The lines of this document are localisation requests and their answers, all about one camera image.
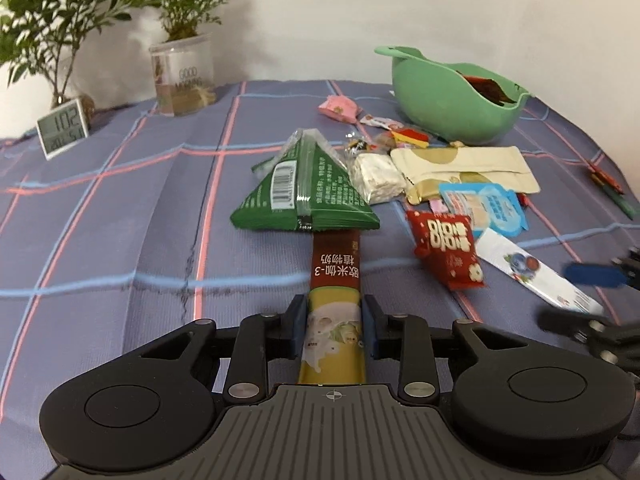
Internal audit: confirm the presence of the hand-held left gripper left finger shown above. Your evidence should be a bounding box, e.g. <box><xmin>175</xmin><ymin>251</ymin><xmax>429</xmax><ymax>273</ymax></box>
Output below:
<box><xmin>141</xmin><ymin>294</ymin><xmax>307</xmax><ymax>407</ymax></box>

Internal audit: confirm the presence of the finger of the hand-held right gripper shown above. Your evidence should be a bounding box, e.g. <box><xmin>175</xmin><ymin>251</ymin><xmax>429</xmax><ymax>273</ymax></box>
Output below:
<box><xmin>537</xmin><ymin>309</ymin><xmax>640</xmax><ymax>361</ymax></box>
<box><xmin>564</xmin><ymin>246</ymin><xmax>640</xmax><ymax>291</ymax></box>

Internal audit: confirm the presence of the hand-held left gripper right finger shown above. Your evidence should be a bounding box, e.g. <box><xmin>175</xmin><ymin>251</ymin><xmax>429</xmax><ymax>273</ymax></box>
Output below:
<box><xmin>362</xmin><ymin>294</ymin><xmax>531</xmax><ymax>406</ymax></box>

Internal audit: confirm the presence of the brown and yellow stick packet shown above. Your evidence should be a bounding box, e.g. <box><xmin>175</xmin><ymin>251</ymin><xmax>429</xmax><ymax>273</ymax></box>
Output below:
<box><xmin>297</xmin><ymin>230</ymin><xmax>368</xmax><ymax>386</ymax></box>

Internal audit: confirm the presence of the long white snack packet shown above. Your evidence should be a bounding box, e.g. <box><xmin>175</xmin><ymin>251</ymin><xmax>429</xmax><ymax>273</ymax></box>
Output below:
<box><xmin>475</xmin><ymin>229</ymin><xmax>605</xmax><ymax>316</ymax></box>

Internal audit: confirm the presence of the dark red snack bag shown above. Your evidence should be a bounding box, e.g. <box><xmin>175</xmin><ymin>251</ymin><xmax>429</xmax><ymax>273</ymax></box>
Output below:
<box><xmin>462</xmin><ymin>75</ymin><xmax>516</xmax><ymax>107</ymax></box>

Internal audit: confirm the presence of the green plastic bowl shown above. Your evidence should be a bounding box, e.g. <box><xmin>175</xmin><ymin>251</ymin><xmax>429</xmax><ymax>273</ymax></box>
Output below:
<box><xmin>374</xmin><ymin>45</ymin><xmax>531</xmax><ymax>143</ymax></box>

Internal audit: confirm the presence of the green tube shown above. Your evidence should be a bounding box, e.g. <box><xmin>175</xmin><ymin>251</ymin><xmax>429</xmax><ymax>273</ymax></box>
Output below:
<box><xmin>607</xmin><ymin>187</ymin><xmax>640</xmax><ymax>220</ymax></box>

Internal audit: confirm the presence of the small red snack bag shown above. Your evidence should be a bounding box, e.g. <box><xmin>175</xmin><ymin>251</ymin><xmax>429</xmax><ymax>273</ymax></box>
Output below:
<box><xmin>406</xmin><ymin>210</ymin><xmax>487</xmax><ymax>291</ymax></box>

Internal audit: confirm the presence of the blue and white snack packet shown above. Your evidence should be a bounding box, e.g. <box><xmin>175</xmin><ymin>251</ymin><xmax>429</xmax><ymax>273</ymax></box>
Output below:
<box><xmin>439</xmin><ymin>182</ymin><xmax>531</xmax><ymax>238</ymax></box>

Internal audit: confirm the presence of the green snack bag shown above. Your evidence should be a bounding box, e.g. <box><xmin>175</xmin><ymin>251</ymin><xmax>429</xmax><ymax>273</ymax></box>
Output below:
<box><xmin>230</xmin><ymin>129</ymin><xmax>381</xmax><ymax>233</ymax></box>

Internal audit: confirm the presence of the white nougat packet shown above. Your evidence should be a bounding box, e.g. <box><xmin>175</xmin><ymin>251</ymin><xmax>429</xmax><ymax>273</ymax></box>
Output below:
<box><xmin>350</xmin><ymin>152</ymin><xmax>406</xmax><ymax>206</ymax></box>

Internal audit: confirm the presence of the cream pouch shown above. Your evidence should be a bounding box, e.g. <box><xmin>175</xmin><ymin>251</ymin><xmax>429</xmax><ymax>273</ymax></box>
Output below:
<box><xmin>390</xmin><ymin>145</ymin><xmax>542</xmax><ymax>206</ymax></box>

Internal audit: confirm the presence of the blue plaid tablecloth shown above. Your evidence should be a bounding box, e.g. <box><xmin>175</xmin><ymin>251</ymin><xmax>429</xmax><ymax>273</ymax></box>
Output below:
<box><xmin>0</xmin><ymin>79</ymin><xmax>640</xmax><ymax>480</ymax></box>

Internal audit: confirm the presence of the red cracker pack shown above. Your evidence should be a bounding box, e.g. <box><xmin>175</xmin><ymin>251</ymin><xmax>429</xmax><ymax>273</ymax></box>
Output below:
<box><xmin>390</xmin><ymin>129</ymin><xmax>431</xmax><ymax>148</ymax></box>

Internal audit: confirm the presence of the small white and red packet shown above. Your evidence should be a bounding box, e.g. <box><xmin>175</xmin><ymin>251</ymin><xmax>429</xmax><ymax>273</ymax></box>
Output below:
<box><xmin>361</xmin><ymin>114</ymin><xmax>406</xmax><ymax>131</ymax></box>

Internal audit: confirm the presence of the pink snack packet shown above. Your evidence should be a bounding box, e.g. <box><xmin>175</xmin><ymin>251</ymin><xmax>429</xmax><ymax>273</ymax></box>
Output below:
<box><xmin>319</xmin><ymin>94</ymin><xmax>362</xmax><ymax>123</ymax></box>

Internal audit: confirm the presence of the clear plastic plant pot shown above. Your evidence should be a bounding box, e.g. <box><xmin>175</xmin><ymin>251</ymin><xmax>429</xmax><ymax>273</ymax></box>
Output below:
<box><xmin>149</xmin><ymin>34</ymin><xmax>217</xmax><ymax>117</ymax></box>

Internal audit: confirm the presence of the round glass vase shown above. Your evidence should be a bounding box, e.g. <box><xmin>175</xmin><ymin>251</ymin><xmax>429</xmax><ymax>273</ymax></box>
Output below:
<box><xmin>50</xmin><ymin>92</ymin><xmax>96</xmax><ymax>123</ymax></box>

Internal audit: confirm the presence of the white digital clock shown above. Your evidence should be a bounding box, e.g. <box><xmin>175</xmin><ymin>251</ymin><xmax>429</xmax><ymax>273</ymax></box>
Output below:
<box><xmin>36</xmin><ymin>99</ymin><xmax>91</xmax><ymax>161</ymax></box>

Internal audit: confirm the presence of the leafy plant in clear pot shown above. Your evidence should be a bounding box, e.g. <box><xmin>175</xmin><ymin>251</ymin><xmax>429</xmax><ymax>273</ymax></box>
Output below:
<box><xmin>145</xmin><ymin>0</ymin><xmax>241</xmax><ymax>41</ymax></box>

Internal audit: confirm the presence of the leafy plant in glass vase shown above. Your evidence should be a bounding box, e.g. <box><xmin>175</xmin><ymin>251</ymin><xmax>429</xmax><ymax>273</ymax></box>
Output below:
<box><xmin>0</xmin><ymin>0</ymin><xmax>151</xmax><ymax>106</ymax></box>

